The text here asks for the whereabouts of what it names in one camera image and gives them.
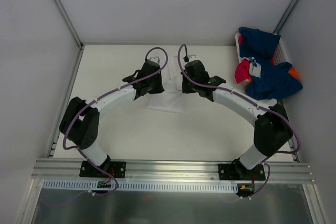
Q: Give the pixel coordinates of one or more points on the white plastic basket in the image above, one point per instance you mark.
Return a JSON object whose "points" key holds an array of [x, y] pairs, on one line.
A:
{"points": [[279, 56]]}

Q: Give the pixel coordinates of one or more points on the black mounting plate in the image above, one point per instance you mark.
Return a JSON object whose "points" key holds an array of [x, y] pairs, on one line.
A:
{"points": [[115, 168], [236, 171]]}

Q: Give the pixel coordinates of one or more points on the left corner aluminium post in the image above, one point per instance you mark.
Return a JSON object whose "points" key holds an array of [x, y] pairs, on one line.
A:
{"points": [[64, 15]]}

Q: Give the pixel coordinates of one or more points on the corner aluminium post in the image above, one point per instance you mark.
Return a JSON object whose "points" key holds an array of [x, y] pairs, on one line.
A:
{"points": [[285, 16], [64, 15]]}

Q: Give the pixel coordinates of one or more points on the orange t shirt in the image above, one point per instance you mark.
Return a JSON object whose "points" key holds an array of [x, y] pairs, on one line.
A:
{"points": [[292, 72]]}

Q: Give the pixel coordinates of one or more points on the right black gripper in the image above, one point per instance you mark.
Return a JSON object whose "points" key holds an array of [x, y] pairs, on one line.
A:
{"points": [[189, 86]]}

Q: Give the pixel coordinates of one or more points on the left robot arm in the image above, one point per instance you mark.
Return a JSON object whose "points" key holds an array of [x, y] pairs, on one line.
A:
{"points": [[80, 122]]}

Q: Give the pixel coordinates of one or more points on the white t shirt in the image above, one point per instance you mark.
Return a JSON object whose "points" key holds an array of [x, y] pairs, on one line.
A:
{"points": [[172, 99]]}

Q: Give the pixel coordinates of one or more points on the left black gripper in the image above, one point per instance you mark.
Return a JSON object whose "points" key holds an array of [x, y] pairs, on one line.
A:
{"points": [[155, 85]]}

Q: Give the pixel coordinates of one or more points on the right corner aluminium post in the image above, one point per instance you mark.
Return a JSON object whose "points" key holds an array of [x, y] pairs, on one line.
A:
{"points": [[285, 16]]}

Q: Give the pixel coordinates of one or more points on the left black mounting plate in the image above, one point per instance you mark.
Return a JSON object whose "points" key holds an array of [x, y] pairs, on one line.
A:
{"points": [[115, 168]]}

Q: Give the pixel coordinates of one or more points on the blue t shirt pile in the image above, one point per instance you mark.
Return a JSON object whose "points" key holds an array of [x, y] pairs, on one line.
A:
{"points": [[268, 81]]}

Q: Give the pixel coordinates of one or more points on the white slotted cable duct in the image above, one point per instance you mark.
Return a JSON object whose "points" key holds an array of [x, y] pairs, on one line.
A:
{"points": [[99, 185]]}

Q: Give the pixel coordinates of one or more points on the aluminium front rail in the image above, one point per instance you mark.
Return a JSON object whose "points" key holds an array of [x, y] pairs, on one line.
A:
{"points": [[174, 171]]}

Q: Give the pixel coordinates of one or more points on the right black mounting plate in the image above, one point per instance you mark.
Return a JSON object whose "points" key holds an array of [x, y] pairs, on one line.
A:
{"points": [[236, 171]]}

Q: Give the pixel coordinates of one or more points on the pink t shirt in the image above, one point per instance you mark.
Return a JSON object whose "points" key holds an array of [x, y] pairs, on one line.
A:
{"points": [[242, 72]]}

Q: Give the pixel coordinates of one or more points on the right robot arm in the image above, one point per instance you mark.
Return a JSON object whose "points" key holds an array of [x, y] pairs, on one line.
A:
{"points": [[271, 129]]}

